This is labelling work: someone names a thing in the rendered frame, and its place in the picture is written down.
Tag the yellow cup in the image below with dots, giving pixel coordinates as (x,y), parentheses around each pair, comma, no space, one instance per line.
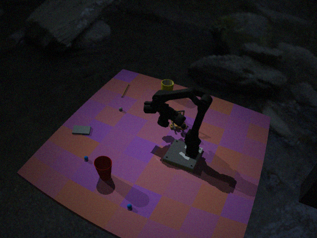
(167,85)

